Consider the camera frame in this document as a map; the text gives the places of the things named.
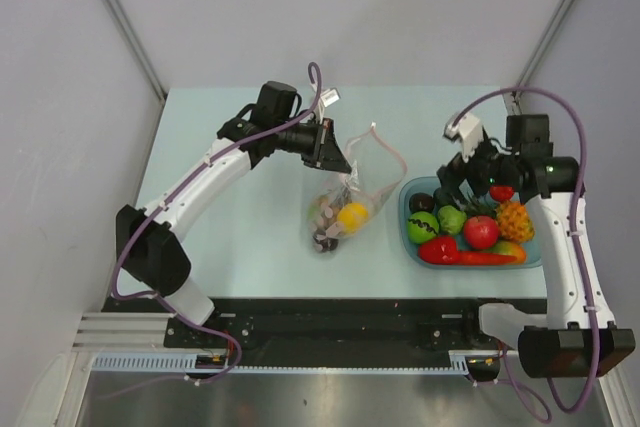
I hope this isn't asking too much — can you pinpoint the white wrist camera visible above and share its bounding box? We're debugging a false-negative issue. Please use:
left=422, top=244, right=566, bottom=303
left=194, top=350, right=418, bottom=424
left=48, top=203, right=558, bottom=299
left=443, top=113, right=485, bottom=163
left=319, top=88, right=340, bottom=108

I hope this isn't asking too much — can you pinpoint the clear pink zip top bag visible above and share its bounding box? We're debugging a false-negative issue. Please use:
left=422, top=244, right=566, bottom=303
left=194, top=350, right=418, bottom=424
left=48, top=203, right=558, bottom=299
left=306, top=123, right=408, bottom=247

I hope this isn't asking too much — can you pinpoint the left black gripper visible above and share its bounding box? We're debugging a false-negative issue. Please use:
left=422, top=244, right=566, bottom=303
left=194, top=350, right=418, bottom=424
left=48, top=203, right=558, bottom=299
left=274, top=117, right=351, bottom=174

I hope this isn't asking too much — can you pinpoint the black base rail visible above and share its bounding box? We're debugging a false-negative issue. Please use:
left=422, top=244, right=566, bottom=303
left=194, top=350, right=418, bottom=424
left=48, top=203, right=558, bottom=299
left=102, top=296, right=521, bottom=367

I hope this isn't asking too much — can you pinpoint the green melon with black stripe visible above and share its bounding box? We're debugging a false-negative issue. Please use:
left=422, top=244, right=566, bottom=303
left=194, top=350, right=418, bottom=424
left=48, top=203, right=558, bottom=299
left=407, top=211, right=440, bottom=245

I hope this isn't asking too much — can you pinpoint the pineapple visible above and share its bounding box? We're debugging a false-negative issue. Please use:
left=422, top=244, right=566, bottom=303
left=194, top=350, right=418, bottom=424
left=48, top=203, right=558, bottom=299
left=465, top=199, right=535, bottom=244

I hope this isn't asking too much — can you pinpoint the mango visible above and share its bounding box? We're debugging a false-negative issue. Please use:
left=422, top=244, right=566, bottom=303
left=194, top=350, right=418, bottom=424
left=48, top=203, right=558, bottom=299
left=491, top=240, right=527, bottom=264

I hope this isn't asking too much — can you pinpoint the red bell pepper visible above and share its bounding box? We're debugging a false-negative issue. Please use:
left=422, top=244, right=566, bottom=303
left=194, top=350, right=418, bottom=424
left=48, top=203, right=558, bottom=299
left=418, top=236, right=461, bottom=265

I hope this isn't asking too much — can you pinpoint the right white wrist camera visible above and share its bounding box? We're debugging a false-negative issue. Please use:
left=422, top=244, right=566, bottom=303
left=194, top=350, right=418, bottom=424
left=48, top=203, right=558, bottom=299
left=443, top=113, right=485, bottom=163

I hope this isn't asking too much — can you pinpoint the yellow lemon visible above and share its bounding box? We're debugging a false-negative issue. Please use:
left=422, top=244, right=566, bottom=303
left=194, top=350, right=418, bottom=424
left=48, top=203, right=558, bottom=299
left=336, top=202, right=369, bottom=235

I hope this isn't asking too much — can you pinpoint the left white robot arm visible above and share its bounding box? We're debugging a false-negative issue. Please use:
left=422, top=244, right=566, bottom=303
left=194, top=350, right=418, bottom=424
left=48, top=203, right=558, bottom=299
left=116, top=81, right=351, bottom=347

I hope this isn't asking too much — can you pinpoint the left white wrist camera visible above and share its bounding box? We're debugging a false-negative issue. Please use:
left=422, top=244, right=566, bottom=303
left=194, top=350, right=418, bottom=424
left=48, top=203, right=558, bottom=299
left=319, top=88, right=340, bottom=108

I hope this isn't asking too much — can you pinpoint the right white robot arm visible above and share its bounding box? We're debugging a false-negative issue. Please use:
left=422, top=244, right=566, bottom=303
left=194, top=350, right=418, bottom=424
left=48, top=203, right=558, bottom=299
left=437, top=113, right=636, bottom=378

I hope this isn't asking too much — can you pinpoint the red apple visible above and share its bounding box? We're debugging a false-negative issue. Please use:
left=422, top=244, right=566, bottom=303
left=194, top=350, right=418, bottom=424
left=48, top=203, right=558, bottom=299
left=463, top=216, right=500, bottom=250

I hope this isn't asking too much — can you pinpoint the green custard apple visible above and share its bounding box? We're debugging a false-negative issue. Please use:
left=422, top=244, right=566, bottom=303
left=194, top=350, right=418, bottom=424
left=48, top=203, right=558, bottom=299
left=437, top=205, right=467, bottom=236

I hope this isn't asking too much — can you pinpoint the blue plastic tray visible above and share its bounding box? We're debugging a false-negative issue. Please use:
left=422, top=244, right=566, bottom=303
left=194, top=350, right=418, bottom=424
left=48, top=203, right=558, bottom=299
left=398, top=177, right=542, bottom=270

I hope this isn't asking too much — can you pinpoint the red chili pepper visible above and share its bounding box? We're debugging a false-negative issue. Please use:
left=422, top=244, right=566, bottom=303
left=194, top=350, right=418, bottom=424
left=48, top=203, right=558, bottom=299
left=457, top=251, right=518, bottom=266

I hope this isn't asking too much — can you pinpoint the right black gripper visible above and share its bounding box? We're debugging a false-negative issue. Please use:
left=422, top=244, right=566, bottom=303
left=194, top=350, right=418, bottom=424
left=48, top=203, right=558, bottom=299
left=438, top=129, right=519, bottom=211

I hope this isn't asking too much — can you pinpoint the brown longan bunch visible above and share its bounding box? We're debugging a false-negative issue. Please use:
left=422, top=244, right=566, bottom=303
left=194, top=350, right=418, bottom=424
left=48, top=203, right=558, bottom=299
left=307, top=193, right=346, bottom=232

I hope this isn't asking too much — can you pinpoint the dark avocado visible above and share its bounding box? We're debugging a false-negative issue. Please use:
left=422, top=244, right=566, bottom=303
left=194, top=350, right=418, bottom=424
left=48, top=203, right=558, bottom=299
left=408, top=192, right=436, bottom=213

